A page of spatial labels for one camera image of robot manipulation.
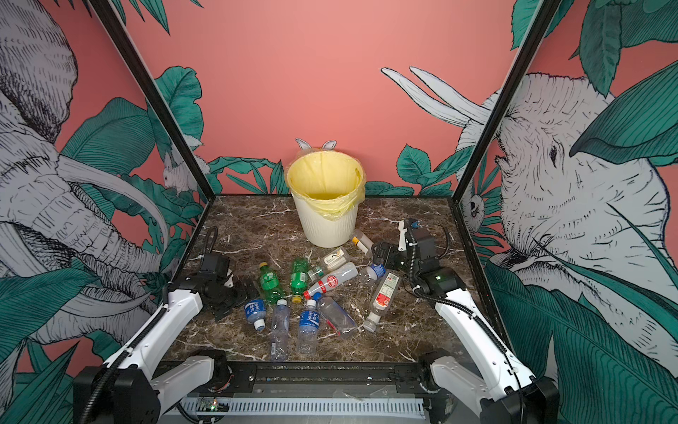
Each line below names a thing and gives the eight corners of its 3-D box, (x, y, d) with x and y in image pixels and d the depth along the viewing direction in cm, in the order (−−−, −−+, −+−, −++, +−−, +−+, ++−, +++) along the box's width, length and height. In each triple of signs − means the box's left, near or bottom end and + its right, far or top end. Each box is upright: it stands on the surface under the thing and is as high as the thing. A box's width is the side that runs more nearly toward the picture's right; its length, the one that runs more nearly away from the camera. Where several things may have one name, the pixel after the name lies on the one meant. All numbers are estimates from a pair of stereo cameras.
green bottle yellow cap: (268, 308, 89) (264, 301, 85) (260, 271, 98) (256, 263, 94) (285, 302, 91) (282, 295, 86) (276, 266, 100) (272, 258, 95)
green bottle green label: (288, 303, 89) (286, 298, 86) (294, 263, 99) (292, 257, 95) (306, 303, 89) (305, 298, 86) (310, 263, 99) (309, 257, 95)
